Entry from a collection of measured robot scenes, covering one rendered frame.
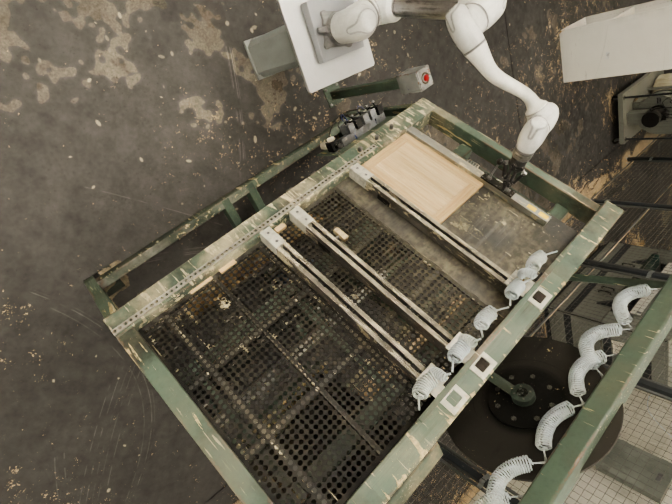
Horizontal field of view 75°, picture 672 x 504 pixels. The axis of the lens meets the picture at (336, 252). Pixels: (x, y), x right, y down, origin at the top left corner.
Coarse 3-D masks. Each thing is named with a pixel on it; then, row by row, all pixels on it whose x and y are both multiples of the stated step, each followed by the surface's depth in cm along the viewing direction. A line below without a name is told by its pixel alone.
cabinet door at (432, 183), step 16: (400, 144) 256; (416, 144) 256; (368, 160) 248; (384, 160) 249; (400, 160) 249; (416, 160) 250; (432, 160) 250; (384, 176) 242; (400, 176) 243; (416, 176) 243; (432, 176) 243; (448, 176) 244; (464, 176) 244; (400, 192) 236; (416, 192) 236; (432, 192) 237; (448, 192) 237; (464, 192) 237; (432, 208) 231; (448, 208) 231
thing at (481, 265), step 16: (352, 176) 240; (368, 176) 234; (384, 192) 228; (400, 208) 225; (416, 208) 223; (416, 224) 223; (432, 224) 220; (448, 240) 213; (464, 256) 210; (480, 256) 208; (480, 272) 208; (496, 272) 206; (528, 272) 189; (496, 288) 207; (528, 288) 195; (544, 304) 191
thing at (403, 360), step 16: (272, 240) 210; (288, 256) 205; (304, 272) 201; (320, 288) 196; (336, 288) 197; (336, 304) 193; (352, 304) 192; (352, 320) 190; (368, 320) 188; (368, 336) 188; (384, 336) 185; (384, 352) 185; (400, 352) 182; (400, 368) 182; (416, 368) 178; (432, 368) 164; (464, 400) 168
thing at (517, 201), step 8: (416, 136) 257; (424, 136) 257; (424, 144) 257; (432, 144) 254; (440, 144) 254; (440, 152) 251; (448, 152) 251; (448, 160) 250; (456, 160) 247; (464, 160) 247; (464, 168) 245; (472, 168) 244; (480, 176) 241; (488, 184) 239; (496, 192) 238; (512, 200) 233; (520, 200) 232; (520, 208) 232; (528, 208) 229; (536, 216) 228; (544, 224) 227
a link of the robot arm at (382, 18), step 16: (368, 0) 215; (384, 0) 213; (400, 0) 210; (416, 0) 203; (432, 0) 198; (448, 0) 192; (464, 0) 185; (480, 0) 178; (496, 0) 179; (384, 16) 218; (400, 16) 215; (416, 16) 208; (432, 16) 201; (496, 16) 182
